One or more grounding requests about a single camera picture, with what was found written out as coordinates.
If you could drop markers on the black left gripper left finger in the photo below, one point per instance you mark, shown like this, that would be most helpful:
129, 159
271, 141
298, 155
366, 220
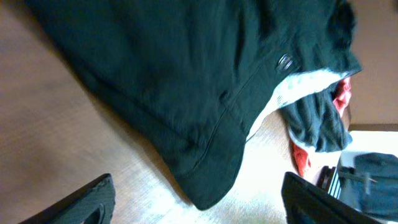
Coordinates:
93, 203

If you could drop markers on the black shorts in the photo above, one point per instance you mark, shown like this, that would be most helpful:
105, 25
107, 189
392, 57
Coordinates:
196, 78

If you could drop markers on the dark garment pile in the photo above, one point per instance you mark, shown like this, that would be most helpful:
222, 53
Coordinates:
315, 125

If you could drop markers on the red garment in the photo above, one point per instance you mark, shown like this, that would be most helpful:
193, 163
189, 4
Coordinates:
340, 103

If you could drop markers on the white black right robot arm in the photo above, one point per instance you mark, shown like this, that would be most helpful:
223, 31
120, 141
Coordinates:
363, 193

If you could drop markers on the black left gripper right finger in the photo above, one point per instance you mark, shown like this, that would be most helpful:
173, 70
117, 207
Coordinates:
306, 203

